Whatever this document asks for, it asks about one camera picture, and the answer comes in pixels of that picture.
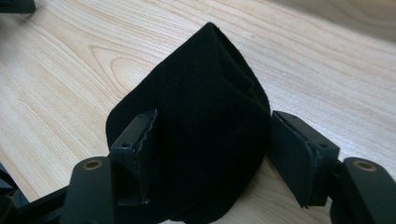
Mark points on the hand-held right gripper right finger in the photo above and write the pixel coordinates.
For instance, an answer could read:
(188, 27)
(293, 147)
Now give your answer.
(299, 155)

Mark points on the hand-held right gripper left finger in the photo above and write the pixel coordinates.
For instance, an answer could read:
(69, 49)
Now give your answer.
(138, 155)

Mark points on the black sock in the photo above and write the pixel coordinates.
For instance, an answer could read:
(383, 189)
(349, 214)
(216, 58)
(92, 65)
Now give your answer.
(199, 118)

